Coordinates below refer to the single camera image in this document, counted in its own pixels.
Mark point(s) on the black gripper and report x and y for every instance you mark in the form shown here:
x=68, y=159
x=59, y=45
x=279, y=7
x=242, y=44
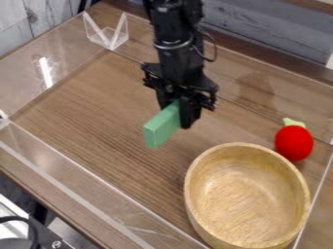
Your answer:
x=176, y=78

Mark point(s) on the green rectangular block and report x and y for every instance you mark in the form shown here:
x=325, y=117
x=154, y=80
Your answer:
x=162, y=126

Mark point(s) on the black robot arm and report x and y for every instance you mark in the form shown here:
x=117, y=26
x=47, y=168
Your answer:
x=175, y=22

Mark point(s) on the wooden bowl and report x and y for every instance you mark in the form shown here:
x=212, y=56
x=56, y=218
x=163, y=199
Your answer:
x=246, y=197

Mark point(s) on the red plush strawberry toy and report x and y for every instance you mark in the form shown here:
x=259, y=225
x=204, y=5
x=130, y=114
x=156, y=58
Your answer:
x=293, y=140

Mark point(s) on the black device with screw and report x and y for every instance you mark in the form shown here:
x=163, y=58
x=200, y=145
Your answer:
x=47, y=241

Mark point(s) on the clear acrylic corner bracket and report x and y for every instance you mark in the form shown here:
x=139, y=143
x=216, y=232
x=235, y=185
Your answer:
x=107, y=37

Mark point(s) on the clear acrylic tray wall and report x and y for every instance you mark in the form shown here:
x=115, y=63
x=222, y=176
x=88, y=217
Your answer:
x=108, y=216

